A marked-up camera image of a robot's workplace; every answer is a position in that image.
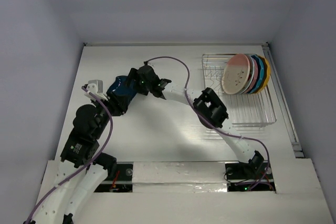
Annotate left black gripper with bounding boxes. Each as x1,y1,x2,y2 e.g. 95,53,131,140
92,90,130,137

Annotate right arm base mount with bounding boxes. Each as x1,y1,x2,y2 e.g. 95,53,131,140
223,162,276,192

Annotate pink and cream plate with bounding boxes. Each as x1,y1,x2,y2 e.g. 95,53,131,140
222,54,250,95

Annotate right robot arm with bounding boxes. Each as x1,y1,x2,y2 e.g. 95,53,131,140
125,65,265,185

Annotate white patterned plate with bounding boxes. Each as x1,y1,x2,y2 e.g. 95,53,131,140
245,55,255,93

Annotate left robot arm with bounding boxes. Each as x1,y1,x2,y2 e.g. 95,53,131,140
25,91,133,223

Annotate dark blue plate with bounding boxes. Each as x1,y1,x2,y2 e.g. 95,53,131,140
107,76,137,104

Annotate yellow plate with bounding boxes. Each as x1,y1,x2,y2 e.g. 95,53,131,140
257,57,271,93

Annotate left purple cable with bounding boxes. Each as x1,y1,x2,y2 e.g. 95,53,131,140
25,86,114,224

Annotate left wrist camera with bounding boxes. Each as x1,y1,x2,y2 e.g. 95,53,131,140
83,80,107,101

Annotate silver foil strip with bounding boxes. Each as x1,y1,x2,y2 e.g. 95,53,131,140
132,162,227,193

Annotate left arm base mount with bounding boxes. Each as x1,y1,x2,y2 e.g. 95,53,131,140
94,163,133,193

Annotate wire dish rack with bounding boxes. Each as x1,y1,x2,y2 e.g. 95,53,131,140
202,53,277,127

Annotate teal blue plate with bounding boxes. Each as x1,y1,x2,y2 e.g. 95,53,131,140
251,55,268,94

